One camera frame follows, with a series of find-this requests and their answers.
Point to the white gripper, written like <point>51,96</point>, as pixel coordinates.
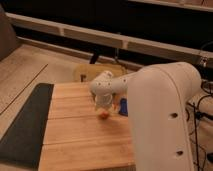
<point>104,101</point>

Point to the orange red pepper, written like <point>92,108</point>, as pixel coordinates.
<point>104,115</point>

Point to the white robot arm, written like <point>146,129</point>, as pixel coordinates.
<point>156,101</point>

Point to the wooden chair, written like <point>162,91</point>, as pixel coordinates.
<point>87,72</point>

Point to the black floor mat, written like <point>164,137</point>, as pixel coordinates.
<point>22,143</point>

